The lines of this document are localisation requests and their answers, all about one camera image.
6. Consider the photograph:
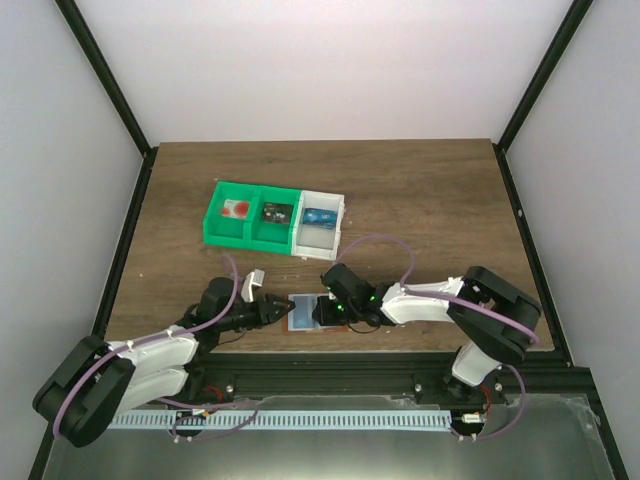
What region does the black frame post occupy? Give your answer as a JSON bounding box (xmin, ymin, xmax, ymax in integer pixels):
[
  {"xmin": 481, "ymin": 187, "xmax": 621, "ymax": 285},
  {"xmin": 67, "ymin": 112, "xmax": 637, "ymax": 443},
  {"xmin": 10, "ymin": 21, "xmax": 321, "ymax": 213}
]
[
  {"xmin": 497, "ymin": 0, "xmax": 596, "ymax": 151},
  {"xmin": 53, "ymin": 0, "xmax": 153, "ymax": 157}
]

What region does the black aluminium front rail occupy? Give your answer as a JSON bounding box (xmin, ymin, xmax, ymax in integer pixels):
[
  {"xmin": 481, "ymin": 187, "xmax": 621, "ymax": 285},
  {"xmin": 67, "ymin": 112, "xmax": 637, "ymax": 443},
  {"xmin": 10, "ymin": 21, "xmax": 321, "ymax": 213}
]
[{"xmin": 173, "ymin": 352, "xmax": 595, "ymax": 408}]

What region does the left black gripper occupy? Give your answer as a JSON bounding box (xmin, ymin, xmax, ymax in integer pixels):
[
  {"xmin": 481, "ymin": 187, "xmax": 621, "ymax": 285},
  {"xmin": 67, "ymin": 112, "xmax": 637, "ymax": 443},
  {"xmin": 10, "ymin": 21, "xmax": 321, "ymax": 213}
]
[{"xmin": 218, "ymin": 294, "xmax": 296, "ymax": 333}]

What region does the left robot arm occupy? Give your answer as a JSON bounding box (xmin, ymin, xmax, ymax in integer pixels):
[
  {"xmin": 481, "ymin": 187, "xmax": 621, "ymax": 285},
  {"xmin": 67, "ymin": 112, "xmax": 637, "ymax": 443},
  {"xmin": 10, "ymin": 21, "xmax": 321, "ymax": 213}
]
[{"xmin": 32, "ymin": 277, "xmax": 295, "ymax": 447}]

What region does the black card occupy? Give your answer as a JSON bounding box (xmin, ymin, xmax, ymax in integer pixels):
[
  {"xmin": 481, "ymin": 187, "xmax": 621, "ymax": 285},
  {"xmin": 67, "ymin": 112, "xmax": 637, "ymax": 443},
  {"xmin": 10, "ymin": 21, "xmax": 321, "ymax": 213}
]
[{"xmin": 261, "ymin": 202, "xmax": 294, "ymax": 225}]

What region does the right black frame post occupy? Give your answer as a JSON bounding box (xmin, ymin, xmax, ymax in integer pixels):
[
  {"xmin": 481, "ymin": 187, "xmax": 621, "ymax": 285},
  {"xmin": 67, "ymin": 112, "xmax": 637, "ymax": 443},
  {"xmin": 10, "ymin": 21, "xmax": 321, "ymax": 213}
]
[{"xmin": 497, "ymin": 0, "xmax": 596, "ymax": 151}]

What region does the green bin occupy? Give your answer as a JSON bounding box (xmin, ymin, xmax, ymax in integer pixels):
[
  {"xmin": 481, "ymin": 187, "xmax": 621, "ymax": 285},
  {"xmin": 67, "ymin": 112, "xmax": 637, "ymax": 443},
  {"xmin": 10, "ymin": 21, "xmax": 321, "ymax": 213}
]
[
  {"xmin": 202, "ymin": 181, "xmax": 258, "ymax": 249},
  {"xmin": 248, "ymin": 185, "xmax": 301, "ymax": 255}
]

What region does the green bin middle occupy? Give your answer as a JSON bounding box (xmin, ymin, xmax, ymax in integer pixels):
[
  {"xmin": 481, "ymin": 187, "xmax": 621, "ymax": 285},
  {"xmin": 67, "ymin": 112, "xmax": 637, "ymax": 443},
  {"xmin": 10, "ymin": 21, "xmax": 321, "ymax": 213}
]
[{"xmin": 248, "ymin": 185, "xmax": 301, "ymax": 255}]

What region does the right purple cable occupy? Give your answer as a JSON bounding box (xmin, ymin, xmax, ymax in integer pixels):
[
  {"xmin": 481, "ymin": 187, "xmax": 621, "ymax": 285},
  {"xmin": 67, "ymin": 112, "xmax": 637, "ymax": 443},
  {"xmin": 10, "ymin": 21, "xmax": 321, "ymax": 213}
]
[{"xmin": 334, "ymin": 234, "xmax": 541, "ymax": 441}]

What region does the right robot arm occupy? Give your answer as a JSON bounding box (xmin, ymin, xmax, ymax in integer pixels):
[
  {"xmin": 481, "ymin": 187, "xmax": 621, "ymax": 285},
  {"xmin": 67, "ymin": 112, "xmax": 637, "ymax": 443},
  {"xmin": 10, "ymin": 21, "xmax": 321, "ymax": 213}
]
[{"xmin": 312, "ymin": 263, "xmax": 542, "ymax": 403}]

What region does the white bin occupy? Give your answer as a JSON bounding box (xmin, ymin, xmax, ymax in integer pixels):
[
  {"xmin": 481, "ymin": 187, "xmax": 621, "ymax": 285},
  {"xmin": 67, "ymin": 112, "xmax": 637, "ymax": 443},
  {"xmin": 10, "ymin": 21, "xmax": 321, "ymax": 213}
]
[{"xmin": 291, "ymin": 190, "xmax": 345, "ymax": 261}]

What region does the red white card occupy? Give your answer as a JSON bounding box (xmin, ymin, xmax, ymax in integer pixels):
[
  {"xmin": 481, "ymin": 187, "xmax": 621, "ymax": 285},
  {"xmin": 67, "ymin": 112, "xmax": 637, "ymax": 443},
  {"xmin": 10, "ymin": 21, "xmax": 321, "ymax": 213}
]
[{"xmin": 221, "ymin": 199, "xmax": 250, "ymax": 220}]

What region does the light blue cable duct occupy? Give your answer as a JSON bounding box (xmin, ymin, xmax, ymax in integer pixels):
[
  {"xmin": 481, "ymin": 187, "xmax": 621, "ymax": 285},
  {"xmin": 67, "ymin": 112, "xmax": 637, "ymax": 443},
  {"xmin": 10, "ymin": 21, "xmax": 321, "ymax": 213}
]
[{"xmin": 109, "ymin": 410, "xmax": 451, "ymax": 432}]

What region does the green bin left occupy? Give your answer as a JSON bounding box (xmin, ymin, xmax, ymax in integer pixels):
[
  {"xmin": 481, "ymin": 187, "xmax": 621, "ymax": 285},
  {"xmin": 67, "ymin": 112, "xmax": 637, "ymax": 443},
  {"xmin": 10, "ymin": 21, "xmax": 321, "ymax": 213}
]
[{"xmin": 202, "ymin": 181, "xmax": 258, "ymax": 249}]

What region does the left black frame post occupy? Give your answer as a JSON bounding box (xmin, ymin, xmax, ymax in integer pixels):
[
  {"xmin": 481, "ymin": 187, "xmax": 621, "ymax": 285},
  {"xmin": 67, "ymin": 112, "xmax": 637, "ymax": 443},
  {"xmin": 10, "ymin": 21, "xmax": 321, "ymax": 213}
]
[{"xmin": 53, "ymin": 0, "xmax": 153, "ymax": 157}]

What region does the light blue credit card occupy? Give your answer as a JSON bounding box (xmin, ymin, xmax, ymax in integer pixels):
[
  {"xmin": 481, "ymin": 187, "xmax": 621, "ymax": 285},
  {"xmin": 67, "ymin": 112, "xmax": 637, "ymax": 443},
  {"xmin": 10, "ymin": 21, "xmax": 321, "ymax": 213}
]
[{"xmin": 302, "ymin": 208, "xmax": 338, "ymax": 230}]

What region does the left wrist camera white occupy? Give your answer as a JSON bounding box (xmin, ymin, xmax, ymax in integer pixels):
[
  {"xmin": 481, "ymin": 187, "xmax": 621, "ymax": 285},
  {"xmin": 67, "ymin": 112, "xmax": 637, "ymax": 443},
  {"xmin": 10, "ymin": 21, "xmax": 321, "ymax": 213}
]
[{"xmin": 241, "ymin": 269, "xmax": 265, "ymax": 303}]

